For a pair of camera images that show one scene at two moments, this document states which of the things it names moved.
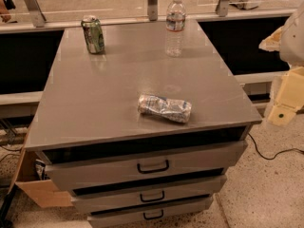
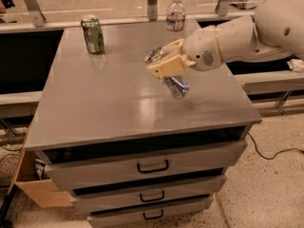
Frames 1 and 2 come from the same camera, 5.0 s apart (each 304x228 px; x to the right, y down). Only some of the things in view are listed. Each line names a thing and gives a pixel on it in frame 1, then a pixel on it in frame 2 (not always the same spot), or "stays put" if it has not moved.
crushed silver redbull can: [178, 110] to [176, 85]
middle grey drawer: [94, 199] stays put
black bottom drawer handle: [152, 218] stays put
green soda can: [94, 34] stays put
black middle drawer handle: [152, 199] stays put
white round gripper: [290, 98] to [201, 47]
